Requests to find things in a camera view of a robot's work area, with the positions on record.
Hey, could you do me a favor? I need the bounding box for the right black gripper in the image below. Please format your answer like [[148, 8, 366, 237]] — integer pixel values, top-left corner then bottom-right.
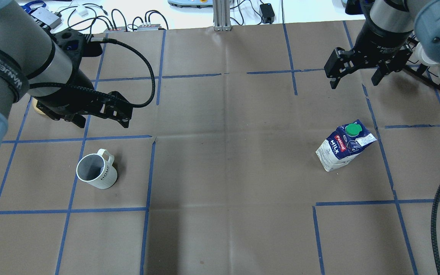
[[324, 43, 413, 89]]

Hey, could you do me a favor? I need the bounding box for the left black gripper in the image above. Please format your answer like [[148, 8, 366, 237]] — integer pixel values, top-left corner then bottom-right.
[[35, 91, 133, 129]]

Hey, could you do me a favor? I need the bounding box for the white mug grey inside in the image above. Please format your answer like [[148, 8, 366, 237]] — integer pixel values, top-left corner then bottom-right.
[[76, 149, 118, 189]]

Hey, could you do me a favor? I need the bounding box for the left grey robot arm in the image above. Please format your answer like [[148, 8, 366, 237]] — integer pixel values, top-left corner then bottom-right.
[[0, 0, 132, 146]]

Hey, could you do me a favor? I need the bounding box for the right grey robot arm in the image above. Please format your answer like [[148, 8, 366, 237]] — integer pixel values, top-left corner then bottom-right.
[[324, 0, 440, 91]]

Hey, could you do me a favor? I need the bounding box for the blue white milk carton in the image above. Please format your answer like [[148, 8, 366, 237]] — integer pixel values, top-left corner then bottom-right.
[[315, 120, 377, 172]]

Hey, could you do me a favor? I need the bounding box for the wooden mug tree stand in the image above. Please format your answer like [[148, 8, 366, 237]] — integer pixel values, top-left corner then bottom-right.
[[31, 98, 47, 115]]

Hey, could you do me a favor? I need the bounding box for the small hub with red lights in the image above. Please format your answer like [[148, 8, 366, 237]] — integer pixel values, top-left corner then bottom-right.
[[103, 26, 126, 33]]

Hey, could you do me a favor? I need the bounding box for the small grey hub box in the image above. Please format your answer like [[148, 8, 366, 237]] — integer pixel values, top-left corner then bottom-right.
[[136, 24, 163, 31]]

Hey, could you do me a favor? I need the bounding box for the grey usb hub box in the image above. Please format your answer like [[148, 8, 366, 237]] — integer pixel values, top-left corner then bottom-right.
[[30, 6, 62, 29]]

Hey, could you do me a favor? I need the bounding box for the black power adapter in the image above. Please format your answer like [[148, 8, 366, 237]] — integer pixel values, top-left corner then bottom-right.
[[259, 3, 275, 24]]

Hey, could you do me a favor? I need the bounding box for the brown paper table cover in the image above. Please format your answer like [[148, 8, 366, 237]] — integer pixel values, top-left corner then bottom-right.
[[0, 21, 440, 275]]

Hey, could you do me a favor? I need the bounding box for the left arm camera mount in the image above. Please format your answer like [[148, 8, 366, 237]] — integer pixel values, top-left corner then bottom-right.
[[51, 29, 103, 57]]

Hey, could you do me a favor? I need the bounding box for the black braided left cable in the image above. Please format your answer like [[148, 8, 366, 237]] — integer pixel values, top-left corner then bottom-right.
[[29, 37, 156, 108]]

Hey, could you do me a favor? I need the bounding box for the aluminium profile post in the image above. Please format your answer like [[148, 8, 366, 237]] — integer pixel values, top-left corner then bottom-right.
[[212, 0, 232, 31]]

